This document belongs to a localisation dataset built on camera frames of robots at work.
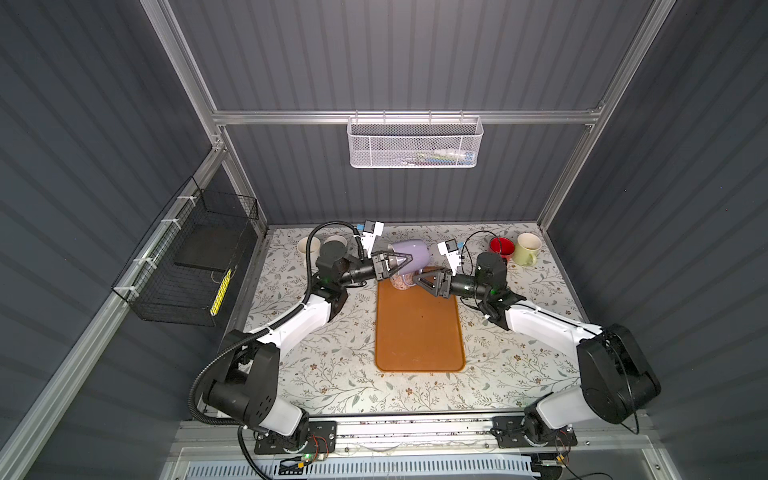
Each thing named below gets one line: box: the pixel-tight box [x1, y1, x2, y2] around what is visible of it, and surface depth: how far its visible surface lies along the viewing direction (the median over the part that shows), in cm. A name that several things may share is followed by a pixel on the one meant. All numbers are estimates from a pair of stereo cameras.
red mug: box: [489, 237, 515, 259], surface depth 105 cm
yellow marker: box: [210, 268, 232, 316], surface depth 70 cm
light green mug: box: [514, 232, 542, 267], surface depth 104 cm
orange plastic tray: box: [375, 266, 466, 373], surface depth 92 cm
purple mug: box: [392, 240, 430, 275], surface depth 74 cm
